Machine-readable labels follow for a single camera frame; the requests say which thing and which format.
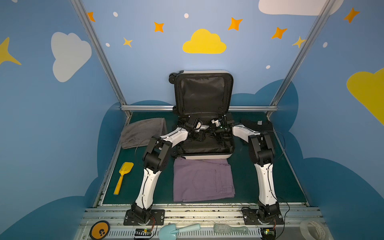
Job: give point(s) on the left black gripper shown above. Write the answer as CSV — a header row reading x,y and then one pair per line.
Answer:
x,y
197,124

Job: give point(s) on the black t-shirt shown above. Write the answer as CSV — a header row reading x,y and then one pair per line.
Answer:
x,y
258,126

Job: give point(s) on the purple trousers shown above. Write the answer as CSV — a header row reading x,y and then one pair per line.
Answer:
x,y
202,180

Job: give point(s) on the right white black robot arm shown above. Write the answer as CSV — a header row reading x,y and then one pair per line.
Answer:
x,y
262,154

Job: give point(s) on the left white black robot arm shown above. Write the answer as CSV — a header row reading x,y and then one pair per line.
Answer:
x,y
155,161

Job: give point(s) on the white hard-shell suitcase black lining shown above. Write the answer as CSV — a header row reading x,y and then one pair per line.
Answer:
x,y
202,95

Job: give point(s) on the grey folded towel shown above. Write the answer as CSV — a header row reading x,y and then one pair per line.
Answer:
x,y
139,133

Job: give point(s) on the yellow toy shovel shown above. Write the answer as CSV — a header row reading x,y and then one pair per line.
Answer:
x,y
125,169

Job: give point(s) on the pale green hair brush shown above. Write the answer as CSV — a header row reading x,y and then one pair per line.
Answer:
x,y
226,229

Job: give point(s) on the teal toy shovel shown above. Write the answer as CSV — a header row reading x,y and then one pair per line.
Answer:
x,y
169,232

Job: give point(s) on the right small circuit board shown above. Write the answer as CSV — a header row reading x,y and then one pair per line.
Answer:
x,y
268,234

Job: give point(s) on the small circuit board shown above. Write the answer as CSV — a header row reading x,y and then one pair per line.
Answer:
x,y
142,234
268,234

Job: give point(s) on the left small circuit board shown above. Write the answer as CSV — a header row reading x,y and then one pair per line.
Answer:
x,y
142,234

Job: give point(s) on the orange black round disc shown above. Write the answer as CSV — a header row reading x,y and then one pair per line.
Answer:
x,y
99,230

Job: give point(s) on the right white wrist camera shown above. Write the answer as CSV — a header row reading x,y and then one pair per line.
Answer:
x,y
216,122

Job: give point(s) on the aluminium frame rear crossbar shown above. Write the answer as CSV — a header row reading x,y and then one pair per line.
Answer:
x,y
170,108

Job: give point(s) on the right aluminium frame post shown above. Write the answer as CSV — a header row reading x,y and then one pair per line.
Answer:
x,y
311,38

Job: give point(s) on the aluminium frame post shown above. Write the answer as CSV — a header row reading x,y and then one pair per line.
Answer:
x,y
87,24
311,38

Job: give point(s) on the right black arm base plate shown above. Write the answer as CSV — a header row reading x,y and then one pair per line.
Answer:
x,y
252,217

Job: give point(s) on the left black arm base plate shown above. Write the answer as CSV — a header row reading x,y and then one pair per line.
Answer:
x,y
157,216

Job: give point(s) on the left aluminium frame post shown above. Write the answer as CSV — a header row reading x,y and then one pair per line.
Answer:
x,y
87,24

